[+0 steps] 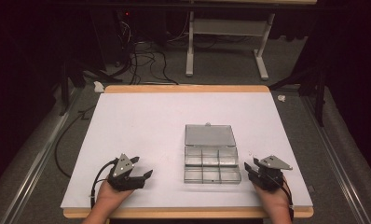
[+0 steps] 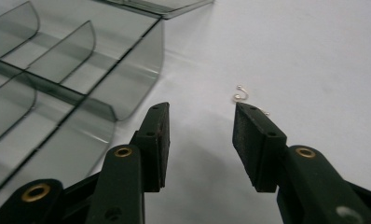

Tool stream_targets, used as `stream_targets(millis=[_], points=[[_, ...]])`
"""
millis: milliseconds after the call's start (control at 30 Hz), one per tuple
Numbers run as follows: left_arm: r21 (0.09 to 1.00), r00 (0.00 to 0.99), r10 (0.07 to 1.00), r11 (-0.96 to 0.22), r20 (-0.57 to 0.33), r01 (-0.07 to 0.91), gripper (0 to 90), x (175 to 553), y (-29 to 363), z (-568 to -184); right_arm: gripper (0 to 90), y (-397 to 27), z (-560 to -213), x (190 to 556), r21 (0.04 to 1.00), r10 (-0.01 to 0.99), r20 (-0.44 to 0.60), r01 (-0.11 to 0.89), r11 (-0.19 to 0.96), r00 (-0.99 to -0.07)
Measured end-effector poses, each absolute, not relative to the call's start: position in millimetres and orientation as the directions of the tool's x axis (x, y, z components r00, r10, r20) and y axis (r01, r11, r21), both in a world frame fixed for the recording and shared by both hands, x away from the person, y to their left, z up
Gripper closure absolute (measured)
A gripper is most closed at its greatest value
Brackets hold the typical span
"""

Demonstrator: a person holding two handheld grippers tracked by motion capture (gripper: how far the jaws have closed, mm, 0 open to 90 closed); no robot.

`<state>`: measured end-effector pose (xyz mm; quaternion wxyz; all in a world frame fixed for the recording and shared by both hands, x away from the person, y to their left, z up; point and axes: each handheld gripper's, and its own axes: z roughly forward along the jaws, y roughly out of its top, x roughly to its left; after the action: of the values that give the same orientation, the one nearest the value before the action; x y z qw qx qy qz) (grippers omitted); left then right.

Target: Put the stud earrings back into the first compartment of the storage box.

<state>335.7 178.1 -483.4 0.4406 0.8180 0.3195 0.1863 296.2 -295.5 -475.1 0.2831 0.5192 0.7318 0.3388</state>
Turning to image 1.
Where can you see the person's left hand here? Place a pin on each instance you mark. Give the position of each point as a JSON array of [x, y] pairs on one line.
[[110, 196]]

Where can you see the white metal desk frame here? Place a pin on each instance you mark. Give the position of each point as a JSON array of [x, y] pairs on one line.
[[227, 28]]

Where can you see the crumpled white paper scrap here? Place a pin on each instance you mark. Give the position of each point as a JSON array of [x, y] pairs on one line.
[[281, 98]]

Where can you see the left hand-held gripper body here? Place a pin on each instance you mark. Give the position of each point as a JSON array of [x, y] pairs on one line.
[[124, 182]]

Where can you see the black tripod stand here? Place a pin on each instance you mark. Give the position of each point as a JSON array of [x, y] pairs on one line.
[[71, 74], [317, 90]]

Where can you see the clear plastic compartment box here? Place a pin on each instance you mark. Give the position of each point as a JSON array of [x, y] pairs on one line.
[[210, 155]]

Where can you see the white table mat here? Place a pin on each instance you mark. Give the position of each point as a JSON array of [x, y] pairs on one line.
[[158, 130]]

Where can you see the metal floor rail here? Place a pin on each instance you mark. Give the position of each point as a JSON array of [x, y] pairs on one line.
[[339, 161], [34, 168]]

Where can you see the person's right hand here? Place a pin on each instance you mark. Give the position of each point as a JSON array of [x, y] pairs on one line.
[[273, 200]]

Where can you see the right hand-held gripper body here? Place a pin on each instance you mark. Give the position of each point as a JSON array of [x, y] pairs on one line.
[[269, 177]]

